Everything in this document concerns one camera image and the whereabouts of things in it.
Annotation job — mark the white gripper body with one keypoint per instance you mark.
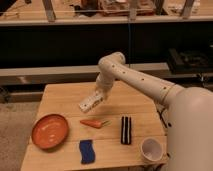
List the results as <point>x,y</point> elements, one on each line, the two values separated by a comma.
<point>91,101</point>

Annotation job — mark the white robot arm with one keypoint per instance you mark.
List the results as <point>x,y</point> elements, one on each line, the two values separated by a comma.
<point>190,132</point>

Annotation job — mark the orange ceramic bowl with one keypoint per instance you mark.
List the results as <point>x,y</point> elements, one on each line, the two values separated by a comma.
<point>50,131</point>

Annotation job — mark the orange toy carrot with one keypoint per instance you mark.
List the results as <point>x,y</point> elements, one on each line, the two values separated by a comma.
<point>93,123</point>

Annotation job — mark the wooden table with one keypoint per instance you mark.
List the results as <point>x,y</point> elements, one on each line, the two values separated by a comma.
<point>123,101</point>

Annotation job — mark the blue sponge cloth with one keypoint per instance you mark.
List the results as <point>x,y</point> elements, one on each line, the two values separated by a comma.
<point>87,151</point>

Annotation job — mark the white cup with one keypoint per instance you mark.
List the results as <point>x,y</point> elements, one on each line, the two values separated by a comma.
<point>151,150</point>

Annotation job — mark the black equipment box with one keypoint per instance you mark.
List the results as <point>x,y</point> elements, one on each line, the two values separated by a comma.
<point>189,62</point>

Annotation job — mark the long metal shelf rail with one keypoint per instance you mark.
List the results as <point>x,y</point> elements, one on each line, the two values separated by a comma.
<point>76,69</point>

